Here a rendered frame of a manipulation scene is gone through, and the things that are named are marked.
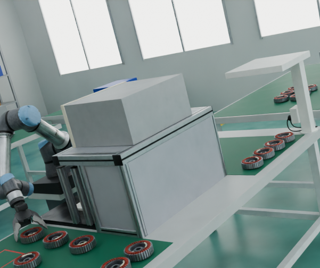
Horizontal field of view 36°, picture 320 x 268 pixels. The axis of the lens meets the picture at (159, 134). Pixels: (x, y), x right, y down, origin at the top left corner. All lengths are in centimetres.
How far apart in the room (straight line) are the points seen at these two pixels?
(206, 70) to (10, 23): 445
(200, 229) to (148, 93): 61
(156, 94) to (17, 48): 837
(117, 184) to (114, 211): 14
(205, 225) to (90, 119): 67
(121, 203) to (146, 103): 44
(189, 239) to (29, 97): 866
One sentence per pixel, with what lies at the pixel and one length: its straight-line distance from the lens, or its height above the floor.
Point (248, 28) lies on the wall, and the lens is 717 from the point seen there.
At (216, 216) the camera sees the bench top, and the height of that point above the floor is 75.
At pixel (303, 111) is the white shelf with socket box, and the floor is 88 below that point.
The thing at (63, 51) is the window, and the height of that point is 141.
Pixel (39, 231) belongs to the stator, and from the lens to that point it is 242.
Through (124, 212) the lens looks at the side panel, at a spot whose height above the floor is 85.
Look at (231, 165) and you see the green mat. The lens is 269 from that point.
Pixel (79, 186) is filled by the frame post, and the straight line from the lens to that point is 225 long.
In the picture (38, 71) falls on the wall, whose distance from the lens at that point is 1048.
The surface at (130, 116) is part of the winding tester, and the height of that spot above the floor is 123.
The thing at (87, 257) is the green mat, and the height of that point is 75.
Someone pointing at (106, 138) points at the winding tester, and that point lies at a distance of 215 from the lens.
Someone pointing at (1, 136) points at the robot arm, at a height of 119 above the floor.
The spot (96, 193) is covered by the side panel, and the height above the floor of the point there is 93.
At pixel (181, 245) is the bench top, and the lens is 194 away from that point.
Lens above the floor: 159
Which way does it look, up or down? 13 degrees down
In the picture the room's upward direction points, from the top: 14 degrees counter-clockwise
